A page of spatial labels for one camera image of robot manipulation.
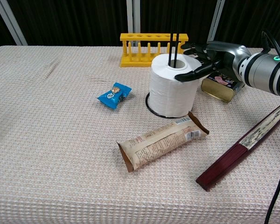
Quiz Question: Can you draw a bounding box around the beige brown snack bar wrapper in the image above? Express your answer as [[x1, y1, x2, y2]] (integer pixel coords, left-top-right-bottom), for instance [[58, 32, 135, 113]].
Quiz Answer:
[[116, 111, 210, 173]]

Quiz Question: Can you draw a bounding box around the folded dark red fan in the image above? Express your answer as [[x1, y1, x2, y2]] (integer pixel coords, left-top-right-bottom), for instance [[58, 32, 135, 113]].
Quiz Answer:
[[196, 102, 280, 192]]

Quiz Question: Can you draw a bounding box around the blue snack packet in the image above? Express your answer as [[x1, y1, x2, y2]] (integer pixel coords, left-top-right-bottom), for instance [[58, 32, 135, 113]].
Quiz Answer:
[[97, 82, 133, 110]]

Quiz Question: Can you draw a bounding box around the white toilet paper roll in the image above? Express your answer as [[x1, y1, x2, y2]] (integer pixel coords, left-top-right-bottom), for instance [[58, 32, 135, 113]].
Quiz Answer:
[[148, 53, 201, 118]]

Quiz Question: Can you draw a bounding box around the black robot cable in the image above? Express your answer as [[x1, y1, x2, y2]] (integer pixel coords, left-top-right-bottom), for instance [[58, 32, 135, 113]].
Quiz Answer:
[[261, 30, 280, 224]]

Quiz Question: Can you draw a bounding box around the yellow test tube rack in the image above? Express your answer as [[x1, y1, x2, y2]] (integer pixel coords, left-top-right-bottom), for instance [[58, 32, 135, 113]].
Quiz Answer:
[[119, 33, 189, 68]]

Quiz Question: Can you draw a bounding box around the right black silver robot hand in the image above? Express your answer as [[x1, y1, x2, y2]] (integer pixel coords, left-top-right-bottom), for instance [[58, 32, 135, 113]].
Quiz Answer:
[[175, 41, 252, 83]]

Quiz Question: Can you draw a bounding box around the gold luncheon meat tin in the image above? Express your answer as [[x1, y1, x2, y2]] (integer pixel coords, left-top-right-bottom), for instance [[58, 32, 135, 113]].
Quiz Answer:
[[200, 72, 245, 104]]

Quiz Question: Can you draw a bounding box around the grey metal frame post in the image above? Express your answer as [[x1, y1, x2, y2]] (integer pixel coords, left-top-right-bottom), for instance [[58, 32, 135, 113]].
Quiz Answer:
[[207, 0, 229, 44], [0, 0, 28, 46], [126, 0, 141, 35]]

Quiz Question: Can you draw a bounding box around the black wire paper holder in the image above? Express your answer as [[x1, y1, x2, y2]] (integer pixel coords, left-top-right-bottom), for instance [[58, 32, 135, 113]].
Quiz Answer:
[[145, 0, 192, 119]]

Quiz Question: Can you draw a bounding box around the beige waffle tablecloth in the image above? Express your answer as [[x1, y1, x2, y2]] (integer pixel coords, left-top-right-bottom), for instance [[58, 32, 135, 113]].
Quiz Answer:
[[0, 45, 280, 224]]

